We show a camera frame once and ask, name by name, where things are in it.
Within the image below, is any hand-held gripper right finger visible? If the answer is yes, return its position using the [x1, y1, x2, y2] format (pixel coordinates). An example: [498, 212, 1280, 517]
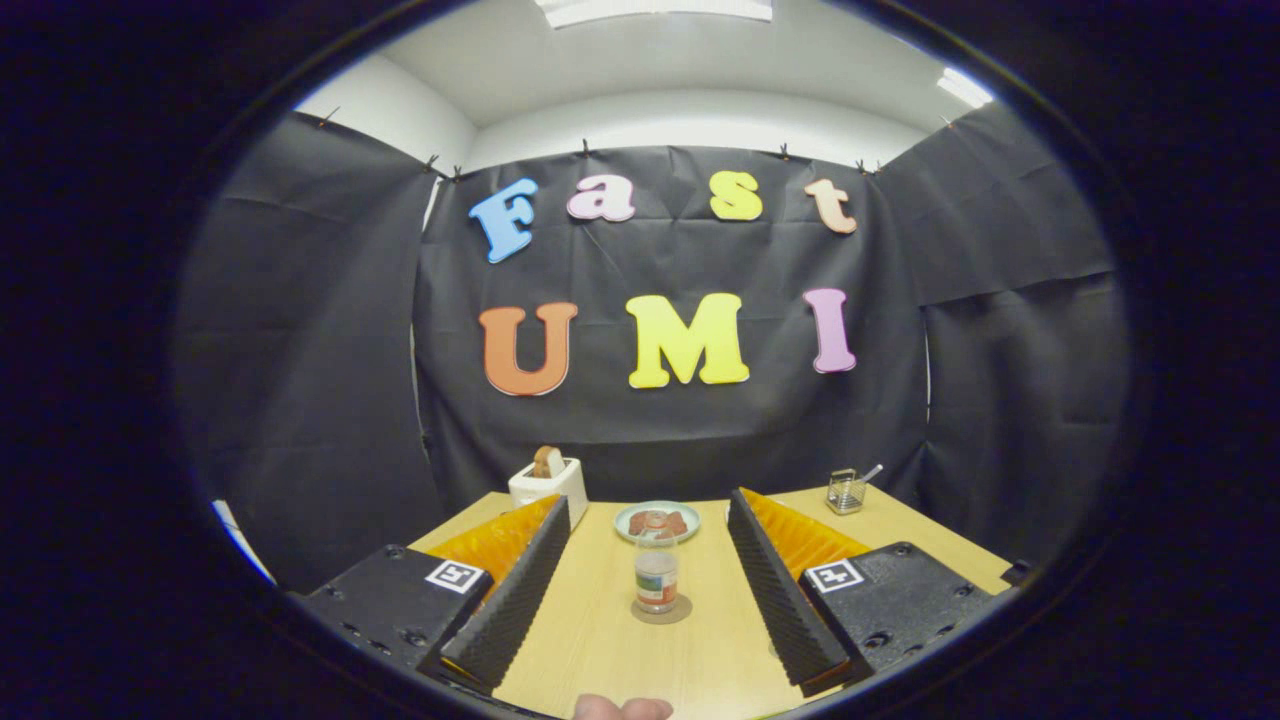
[727, 487, 996, 698]

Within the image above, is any pale green plate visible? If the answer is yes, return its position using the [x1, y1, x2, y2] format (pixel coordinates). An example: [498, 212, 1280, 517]
[613, 500, 702, 546]

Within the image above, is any white panel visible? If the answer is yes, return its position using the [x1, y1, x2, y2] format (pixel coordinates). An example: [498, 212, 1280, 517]
[210, 498, 276, 586]

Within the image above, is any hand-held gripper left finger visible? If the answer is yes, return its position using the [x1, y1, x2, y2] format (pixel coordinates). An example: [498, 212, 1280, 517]
[295, 493, 573, 696]

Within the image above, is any clear plastic juice bottle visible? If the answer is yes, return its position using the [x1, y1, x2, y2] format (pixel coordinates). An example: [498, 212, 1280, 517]
[635, 532, 680, 615]

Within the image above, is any black backdrop cloth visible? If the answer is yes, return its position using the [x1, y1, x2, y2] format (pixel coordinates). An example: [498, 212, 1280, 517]
[172, 100, 1131, 593]

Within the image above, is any large ceiling light panel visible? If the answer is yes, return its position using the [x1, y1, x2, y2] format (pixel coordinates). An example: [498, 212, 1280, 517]
[535, 0, 776, 29]

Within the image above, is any white toaster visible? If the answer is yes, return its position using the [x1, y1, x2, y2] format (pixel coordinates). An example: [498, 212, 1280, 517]
[508, 457, 589, 531]

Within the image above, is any small ceiling light panel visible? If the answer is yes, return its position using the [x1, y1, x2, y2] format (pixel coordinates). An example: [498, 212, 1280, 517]
[936, 67, 996, 109]

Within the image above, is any small glass jar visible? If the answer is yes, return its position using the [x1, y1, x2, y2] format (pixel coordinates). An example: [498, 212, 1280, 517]
[827, 468, 867, 515]

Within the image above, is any round brown coaster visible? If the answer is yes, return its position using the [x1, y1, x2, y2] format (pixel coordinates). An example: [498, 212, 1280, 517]
[630, 594, 693, 626]

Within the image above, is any wooden table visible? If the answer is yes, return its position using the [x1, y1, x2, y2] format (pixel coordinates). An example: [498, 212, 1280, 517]
[408, 482, 1013, 720]

